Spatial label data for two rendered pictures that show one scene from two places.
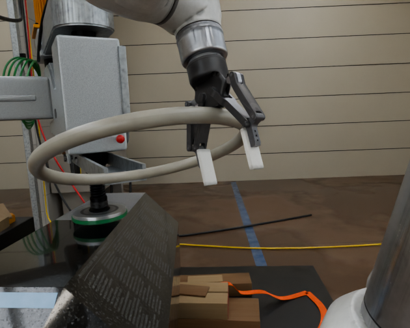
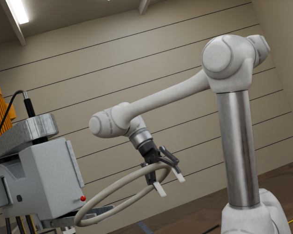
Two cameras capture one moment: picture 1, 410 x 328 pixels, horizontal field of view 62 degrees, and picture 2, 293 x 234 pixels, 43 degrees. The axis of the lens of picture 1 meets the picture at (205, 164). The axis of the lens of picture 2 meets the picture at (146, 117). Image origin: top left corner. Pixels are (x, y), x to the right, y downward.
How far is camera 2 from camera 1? 0.94 m
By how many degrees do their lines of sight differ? 18
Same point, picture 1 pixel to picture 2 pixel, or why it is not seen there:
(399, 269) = (230, 188)
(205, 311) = not seen: outside the picture
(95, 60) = (55, 154)
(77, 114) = (52, 191)
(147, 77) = not seen: hidden behind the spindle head
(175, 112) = (144, 169)
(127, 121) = (128, 178)
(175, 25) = (129, 133)
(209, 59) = (148, 144)
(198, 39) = (141, 137)
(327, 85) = (191, 111)
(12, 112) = not seen: outside the picture
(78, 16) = (41, 132)
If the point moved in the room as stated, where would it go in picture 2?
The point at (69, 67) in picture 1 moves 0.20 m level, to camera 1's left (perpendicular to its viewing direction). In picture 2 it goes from (41, 163) to (4, 175)
